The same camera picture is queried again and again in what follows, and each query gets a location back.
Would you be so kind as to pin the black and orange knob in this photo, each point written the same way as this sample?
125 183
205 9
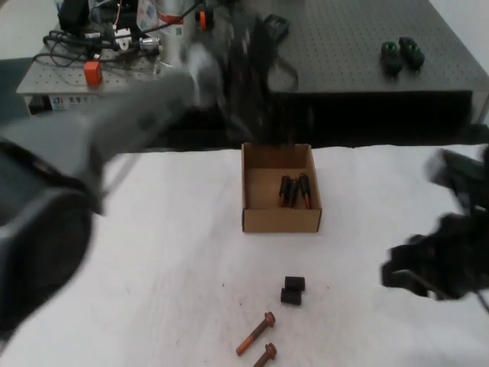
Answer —
202 18

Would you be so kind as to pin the copper flange bolt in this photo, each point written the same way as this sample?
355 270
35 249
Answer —
255 334
265 356

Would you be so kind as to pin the black cylindrical sleeve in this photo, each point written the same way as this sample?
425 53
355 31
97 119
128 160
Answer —
294 283
292 297

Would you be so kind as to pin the black flat device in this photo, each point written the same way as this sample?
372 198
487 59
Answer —
277 26

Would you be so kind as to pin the small orange box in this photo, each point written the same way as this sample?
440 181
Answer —
92 72

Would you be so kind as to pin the perforated metal bench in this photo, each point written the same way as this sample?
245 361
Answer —
344 49

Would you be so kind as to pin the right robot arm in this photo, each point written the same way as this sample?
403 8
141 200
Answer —
439 252

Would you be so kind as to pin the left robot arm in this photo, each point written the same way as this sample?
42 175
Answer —
126 114

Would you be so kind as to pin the open cardboard box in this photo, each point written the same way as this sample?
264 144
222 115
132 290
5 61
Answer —
280 219

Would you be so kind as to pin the black sleeve with copper bolt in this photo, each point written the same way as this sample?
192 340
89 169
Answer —
305 189
284 189
292 193

